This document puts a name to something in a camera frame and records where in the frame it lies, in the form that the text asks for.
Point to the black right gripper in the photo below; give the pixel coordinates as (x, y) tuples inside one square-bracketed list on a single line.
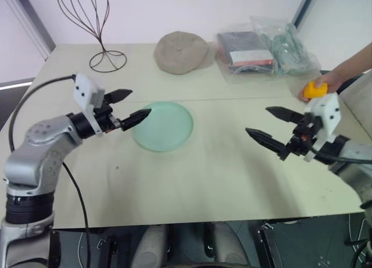
[(305, 137)]

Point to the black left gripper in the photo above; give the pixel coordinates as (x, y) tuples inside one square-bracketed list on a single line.
[(105, 119)]

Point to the yellow round object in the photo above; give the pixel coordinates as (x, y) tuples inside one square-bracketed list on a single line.
[(314, 91)]

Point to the person's bare forearm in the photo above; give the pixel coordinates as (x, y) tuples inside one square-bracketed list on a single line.
[(354, 61)]

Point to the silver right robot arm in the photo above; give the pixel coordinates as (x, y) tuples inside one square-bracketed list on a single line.
[(353, 160)]

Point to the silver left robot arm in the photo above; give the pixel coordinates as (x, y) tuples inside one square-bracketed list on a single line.
[(43, 140)]

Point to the light green glass plate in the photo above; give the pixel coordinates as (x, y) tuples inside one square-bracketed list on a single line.
[(165, 128)]

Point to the person's bare hand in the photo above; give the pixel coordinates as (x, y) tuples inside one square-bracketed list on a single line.
[(332, 80)]

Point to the beige flat cap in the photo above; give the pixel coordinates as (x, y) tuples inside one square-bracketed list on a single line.
[(181, 53)]

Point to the clear bag with black items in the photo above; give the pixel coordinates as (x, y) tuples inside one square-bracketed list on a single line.
[(247, 55)]

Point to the grey rounded robot leg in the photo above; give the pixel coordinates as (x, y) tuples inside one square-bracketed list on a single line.
[(232, 244), (152, 247)]

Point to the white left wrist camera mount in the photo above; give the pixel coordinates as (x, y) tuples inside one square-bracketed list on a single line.
[(82, 90)]

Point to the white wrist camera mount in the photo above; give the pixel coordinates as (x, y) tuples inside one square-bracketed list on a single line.
[(82, 90), (328, 114)]

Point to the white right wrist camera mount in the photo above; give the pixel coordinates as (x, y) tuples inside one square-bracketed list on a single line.
[(328, 114)]

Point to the black metal frame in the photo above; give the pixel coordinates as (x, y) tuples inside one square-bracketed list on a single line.
[(270, 244)]

